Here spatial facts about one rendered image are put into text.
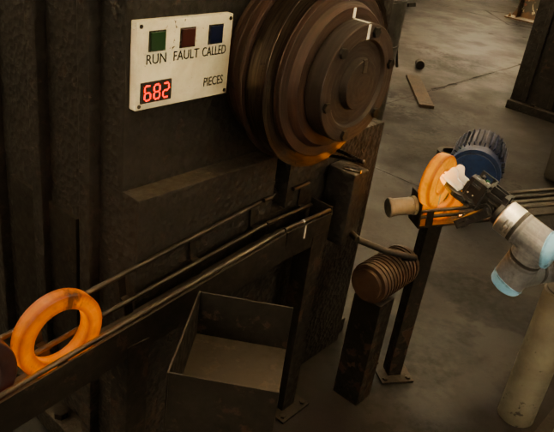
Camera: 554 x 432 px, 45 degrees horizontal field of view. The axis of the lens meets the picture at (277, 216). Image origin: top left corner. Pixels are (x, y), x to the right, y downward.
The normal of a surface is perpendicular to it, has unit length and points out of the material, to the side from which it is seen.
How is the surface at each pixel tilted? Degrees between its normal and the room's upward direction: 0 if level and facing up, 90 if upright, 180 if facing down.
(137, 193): 0
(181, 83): 90
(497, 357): 0
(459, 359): 0
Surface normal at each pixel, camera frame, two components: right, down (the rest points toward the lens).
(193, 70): 0.74, 0.40
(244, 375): 0.12, -0.83
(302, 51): -0.14, 0.05
